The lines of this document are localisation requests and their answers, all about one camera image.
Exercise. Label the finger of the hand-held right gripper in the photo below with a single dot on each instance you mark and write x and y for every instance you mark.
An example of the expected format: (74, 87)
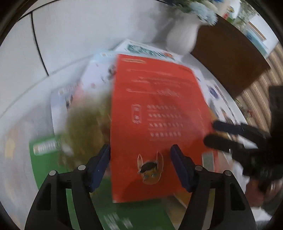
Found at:
(221, 143)
(234, 129)

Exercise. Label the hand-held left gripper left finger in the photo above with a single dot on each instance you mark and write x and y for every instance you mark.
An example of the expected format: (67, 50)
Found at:
(101, 165)

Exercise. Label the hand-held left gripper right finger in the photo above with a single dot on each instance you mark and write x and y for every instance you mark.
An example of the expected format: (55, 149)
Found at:
(179, 168)

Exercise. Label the red book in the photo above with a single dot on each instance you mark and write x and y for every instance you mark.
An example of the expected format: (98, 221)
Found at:
(154, 99)

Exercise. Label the person's right hand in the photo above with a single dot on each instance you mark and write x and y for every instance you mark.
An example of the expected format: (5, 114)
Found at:
(256, 192)

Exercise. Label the beige striped curtain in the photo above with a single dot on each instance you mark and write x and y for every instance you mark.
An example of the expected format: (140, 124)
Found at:
(260, 92)

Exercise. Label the green picture book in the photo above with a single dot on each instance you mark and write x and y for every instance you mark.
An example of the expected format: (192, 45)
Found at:
(39, 159)

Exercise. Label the brown wooden cabinet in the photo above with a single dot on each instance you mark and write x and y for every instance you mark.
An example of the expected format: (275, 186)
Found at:
(227, 55)

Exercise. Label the white picture book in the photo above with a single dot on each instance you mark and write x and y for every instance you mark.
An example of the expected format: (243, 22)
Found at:
(88, 84)

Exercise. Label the white ribbed vase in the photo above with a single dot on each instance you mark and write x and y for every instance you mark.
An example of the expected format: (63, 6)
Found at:
(181, 33)

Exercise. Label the green leafy plant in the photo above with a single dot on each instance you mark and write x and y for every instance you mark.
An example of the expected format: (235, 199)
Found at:
(242, 12)

